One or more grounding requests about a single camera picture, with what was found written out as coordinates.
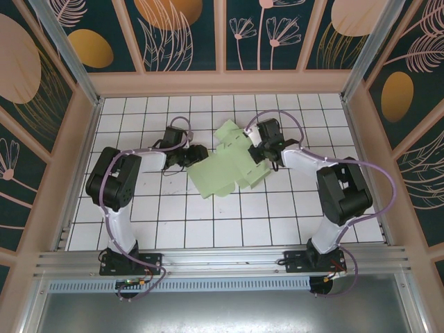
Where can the light green paper box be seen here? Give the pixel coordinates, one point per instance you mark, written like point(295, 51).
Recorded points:
point(215, 170)

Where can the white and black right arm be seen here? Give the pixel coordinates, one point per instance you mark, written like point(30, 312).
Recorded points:
point(343, 187)

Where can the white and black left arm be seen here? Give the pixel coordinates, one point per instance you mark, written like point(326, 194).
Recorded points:
point(114, 180)

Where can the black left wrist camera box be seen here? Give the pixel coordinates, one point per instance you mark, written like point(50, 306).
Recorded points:
point(173, 137)

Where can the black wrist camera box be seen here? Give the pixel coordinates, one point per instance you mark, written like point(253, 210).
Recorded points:
point(173, 137)
point(268, 129)

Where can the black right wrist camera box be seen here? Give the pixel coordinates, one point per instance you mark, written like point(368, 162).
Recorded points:
point(268, 129)

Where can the grey metal sheet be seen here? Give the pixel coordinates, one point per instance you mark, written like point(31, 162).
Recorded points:
point(222, 312)

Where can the aluminium frame post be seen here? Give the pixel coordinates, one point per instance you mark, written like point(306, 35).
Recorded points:
point(66, 52)
point(374, 48)

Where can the dark floral wall panel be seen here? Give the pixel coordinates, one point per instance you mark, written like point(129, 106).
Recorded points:
point(17, 194)
point(27, 86)
point(263, 34)
point(100, 34)
point(409, 86)
point(423, 187)
point(340, 34)
point(173, 34)

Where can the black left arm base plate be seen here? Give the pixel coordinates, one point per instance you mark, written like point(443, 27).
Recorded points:
point(152, 264)

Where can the aluminium mounting rail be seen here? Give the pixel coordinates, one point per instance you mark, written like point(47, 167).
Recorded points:
point(222, 258)

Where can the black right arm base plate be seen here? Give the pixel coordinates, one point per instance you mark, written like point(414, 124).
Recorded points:
point(295, 262)

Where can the aluminium table edge rail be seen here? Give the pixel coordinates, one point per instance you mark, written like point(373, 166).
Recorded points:
point(357, 138)
point(90, 135)

